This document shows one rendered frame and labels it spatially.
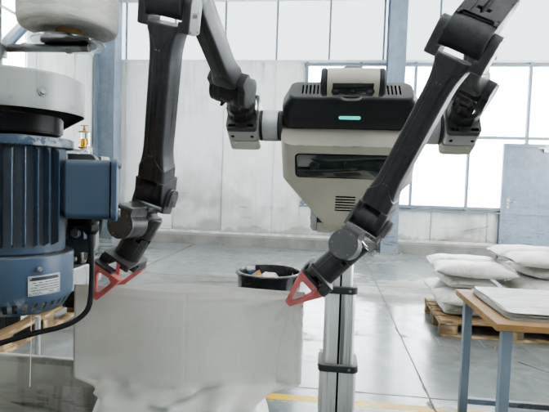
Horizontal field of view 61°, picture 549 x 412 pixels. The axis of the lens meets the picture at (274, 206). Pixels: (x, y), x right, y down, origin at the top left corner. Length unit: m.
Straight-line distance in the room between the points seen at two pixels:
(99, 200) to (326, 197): 0.83
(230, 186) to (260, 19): 3.25
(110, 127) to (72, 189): 9.04
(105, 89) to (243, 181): 3.23
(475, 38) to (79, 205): 0.67
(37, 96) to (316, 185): 0.88
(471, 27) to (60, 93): 0.64
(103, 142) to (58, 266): 9.09
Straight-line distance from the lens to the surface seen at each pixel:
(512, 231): 9.53
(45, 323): 4.32
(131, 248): 1.03
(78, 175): 0.72
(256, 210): 9.08
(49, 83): 0.71
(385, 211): 0.94
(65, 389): 1.60
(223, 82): 1.18
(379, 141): 1.32
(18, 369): 1.66
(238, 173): 9.13
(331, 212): 1.45
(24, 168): 0.70
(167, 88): 0.93
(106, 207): 0.72
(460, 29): 0.88
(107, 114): 9.81
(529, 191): 9.59
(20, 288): 0.72
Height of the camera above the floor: 1.28
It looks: 3 degrees down
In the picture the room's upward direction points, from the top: 2 degrees clockwise
